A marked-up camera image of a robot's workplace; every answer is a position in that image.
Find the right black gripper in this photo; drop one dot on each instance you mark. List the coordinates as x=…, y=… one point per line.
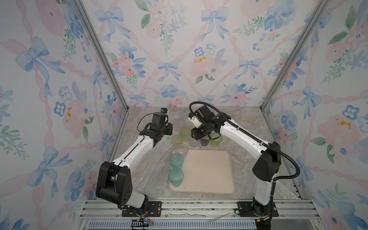
x=195, y=135

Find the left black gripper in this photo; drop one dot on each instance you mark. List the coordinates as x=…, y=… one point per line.
x=169, y=126

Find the clear glass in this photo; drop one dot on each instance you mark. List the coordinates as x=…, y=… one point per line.
x=180, y=148

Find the tall teal cup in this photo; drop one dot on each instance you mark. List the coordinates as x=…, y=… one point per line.
x=176, y=177
x=177, y=160

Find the tall frosted clear cup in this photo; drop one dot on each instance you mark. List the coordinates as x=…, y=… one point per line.
x=180, y=123

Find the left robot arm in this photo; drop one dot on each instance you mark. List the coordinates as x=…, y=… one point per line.
x=114, y=179

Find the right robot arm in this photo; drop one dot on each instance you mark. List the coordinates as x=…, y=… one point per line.
x=268, y=160

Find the beige plastic tray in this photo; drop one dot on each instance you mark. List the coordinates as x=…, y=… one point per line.
x=206, y=171

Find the bright green glass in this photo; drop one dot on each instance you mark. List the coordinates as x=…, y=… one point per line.
x=216, y=139

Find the dark smoky glass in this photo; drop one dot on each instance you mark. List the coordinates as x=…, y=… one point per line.
x=204, y=142

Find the short light green cup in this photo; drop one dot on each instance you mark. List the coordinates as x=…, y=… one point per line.
x=177, y=139

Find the tall light green cup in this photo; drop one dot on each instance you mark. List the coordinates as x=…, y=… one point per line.
x=185, y=133

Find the short frosted clear cup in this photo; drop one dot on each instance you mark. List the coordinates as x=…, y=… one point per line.
x=194, y=143

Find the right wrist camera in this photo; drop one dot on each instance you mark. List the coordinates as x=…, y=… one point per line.
x=194, y=120

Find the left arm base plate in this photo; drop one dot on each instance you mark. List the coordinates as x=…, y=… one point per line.
x=148, y=209

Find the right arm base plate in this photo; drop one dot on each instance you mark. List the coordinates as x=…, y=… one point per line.
x=255, y=209

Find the aluminium rail frame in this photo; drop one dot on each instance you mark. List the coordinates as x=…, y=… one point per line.
x=200, y=214

